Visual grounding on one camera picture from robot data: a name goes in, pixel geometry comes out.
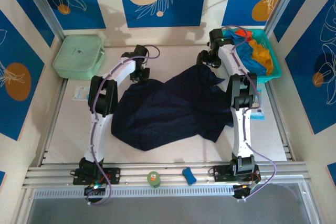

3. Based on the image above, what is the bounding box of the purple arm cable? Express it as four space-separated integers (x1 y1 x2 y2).
222 25 279 201
86 44 161 206

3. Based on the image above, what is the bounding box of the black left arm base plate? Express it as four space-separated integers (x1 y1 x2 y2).
72 167 122 186

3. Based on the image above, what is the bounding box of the aluminium frame rail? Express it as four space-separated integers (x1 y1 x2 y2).
22 161 311 189

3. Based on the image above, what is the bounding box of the blue foam block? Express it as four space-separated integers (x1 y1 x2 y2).
182 166 197 186

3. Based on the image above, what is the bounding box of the aluminium frame post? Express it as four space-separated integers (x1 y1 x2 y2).
263 0 302 35
18 0 66 41

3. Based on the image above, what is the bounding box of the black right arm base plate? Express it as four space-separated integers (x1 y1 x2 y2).
213 165 261 183

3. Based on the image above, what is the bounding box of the navy blue t-shirt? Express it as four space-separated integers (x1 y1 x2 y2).
111 62 234 152

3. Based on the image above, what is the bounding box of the teal plastic basket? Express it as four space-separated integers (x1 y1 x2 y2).
222 28 283 84

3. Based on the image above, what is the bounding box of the grey slotted cable duct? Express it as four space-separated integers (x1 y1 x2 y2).
33 186 236 200

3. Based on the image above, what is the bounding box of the mint green zip case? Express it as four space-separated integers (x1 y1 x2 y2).
52 34 107 81

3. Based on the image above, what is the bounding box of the green tape roll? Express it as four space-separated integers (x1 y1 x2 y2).
146 170 162 189

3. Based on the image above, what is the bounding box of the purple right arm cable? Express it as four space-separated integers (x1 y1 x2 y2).
222 25 279 201

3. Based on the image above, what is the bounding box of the grey metal panel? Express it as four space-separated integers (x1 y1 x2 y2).
25 182 322 224

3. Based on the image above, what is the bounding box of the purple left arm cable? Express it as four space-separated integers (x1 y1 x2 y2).
86 44 161 206

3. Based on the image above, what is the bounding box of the bright blue t-shirt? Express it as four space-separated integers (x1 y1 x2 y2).
225 30 268 77

